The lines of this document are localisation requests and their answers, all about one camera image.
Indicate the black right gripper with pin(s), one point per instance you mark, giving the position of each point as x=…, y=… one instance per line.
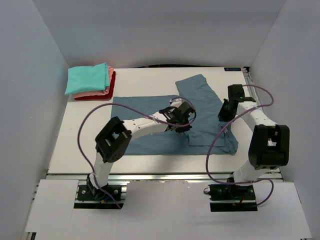
x=222, y=116

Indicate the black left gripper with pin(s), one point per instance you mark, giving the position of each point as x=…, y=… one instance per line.
x=180, y=129

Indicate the blue t shirt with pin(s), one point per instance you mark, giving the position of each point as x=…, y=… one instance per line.
x=197, y=140

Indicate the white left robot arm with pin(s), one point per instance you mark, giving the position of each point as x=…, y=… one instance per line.
x=113, y=140

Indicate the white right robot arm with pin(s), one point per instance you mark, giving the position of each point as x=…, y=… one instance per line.
x=284, y=147

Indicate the blue label sticker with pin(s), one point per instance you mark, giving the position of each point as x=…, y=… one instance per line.
x=232, y=69

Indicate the red folded t shirt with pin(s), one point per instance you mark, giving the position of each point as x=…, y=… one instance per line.
x=107, y=96

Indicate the pink folded t shirt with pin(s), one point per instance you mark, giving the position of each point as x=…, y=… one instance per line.
x=98, y=92

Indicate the teal folded t shirt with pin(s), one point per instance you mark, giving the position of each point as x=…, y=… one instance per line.
x=87, y=79

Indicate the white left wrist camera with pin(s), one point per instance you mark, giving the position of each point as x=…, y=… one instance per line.
x=176, y=101

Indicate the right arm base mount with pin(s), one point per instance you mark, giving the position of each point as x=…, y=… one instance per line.
x=231, y=198

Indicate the aluminium table frame rail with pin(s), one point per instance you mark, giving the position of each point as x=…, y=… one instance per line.
x=260, y=95

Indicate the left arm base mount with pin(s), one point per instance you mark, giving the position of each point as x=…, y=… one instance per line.
x=114, y=200

